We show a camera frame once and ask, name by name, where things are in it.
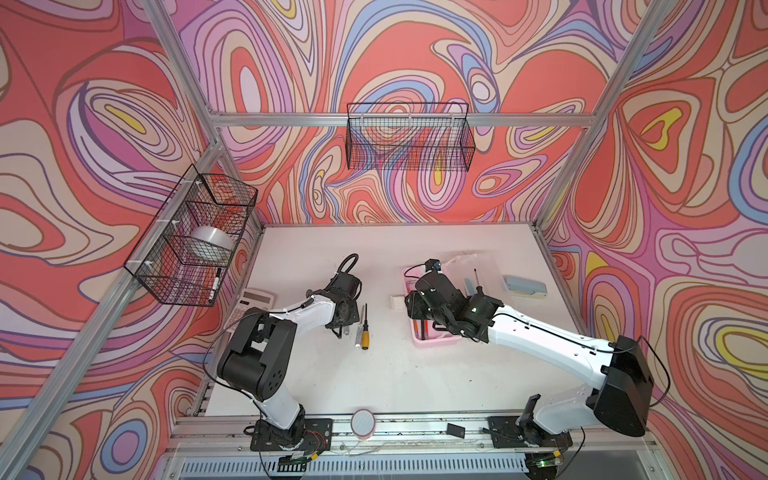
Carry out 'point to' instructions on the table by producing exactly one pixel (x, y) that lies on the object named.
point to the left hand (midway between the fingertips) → (353, 314)
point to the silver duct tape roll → (210, 244)
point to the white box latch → (397, 302)
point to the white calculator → (248, 299)
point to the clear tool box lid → (478, 270)
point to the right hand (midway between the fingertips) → (413, 306)
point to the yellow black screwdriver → (478, 288)
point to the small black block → (456, 431)
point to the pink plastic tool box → (424, 333)
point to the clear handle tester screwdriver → (359, 335)
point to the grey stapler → (525, 286)
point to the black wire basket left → (199, 199)
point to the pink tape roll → (363, 423)
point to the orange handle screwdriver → (365, 334)
